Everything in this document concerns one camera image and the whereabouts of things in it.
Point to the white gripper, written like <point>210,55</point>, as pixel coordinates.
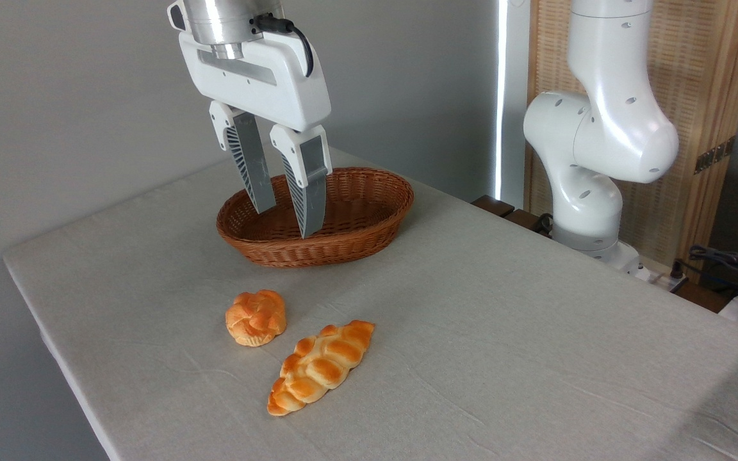
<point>260,83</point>

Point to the round knotted bread roll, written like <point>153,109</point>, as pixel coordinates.
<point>255,317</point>

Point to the brown wicker basket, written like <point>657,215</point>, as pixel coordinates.
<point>356,237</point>

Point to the long braided bread loaf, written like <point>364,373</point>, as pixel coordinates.
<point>321,368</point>

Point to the dark brown wooden block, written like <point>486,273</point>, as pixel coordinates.
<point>494,205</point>

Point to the white tablecloth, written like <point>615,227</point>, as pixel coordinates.
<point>471,333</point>

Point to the wooden bamboo folding screen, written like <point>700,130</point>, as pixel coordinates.
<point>702,77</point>

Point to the metal screen hinge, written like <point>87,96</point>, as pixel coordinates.
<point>715,155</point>

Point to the white vertical window frame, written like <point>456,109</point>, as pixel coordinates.
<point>511,96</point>

